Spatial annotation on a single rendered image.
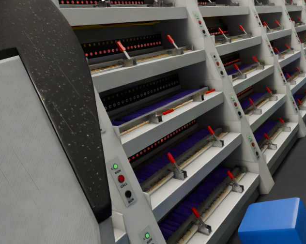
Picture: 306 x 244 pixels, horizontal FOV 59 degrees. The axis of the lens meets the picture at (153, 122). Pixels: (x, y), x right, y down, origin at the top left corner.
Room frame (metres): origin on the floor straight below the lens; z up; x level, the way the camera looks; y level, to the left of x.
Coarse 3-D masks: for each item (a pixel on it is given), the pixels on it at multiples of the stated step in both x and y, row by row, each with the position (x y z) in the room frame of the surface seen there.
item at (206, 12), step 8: (200, 0) 1.59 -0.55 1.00; (208, 0) 1.34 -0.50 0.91; (240, 0) 1.65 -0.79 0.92; (200, 8) 1.22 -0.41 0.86; (208, 8) 1.27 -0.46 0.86; (216, 8) 1.33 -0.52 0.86; (224, 8) 1.39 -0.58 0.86; (232, 8) 1.47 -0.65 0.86; (240, 8) 1.54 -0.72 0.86; (248, 8) 1.63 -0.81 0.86; (208, 16) 1.28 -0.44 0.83; (216, 16) 1.61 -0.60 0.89; (224, 16) 1.67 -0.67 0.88
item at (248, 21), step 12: (216, 0) 1.75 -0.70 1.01; (228, 0) 1.70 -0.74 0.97; (252, 12) 1.65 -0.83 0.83; (228, 24) 1.74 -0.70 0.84; (240, 24) 1.69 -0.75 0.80; (252, 24) 1.65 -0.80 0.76; (264, 36) 1.67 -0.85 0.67; (252, 48) 1.69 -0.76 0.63; (264, 48) 1.64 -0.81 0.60; (240, 60) 1.76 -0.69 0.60; (276, 60) 1.69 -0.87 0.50; (276, 72) 1.63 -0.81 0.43; (264, 84) 1.70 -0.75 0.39; (276, 84) 1.65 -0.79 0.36; (288, 96) 1.64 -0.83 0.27; (288, 108) 1.65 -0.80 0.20; (300, 120) 1.67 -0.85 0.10; (300, 132) 1.64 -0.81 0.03
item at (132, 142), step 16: (208, 80) 1.16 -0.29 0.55; (208, 96) 1.08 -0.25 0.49; (112, 112) 0.93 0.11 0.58; (176, 112) 0.92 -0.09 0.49; (192, 112) 0.96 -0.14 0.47; (144, 128) 0.80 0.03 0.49; (160, 128) 0.82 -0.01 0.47; (176, 128) 0.89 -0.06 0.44; (128, 144) 0.72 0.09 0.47; (144, 144) 0.77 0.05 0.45
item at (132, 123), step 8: (184, 96) 1.04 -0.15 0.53; (168, 104) 0.96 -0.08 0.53; (176, 104) 0.98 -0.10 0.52; (184, 104) 0.99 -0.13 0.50; (152, 112) 0.88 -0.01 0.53; (160, 112) 0.91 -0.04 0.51; (136, 120) 0.82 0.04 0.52; (144, 120) 0.85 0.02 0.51; (120, 128) 0.77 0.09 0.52; (128, 128) 0.80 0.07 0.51
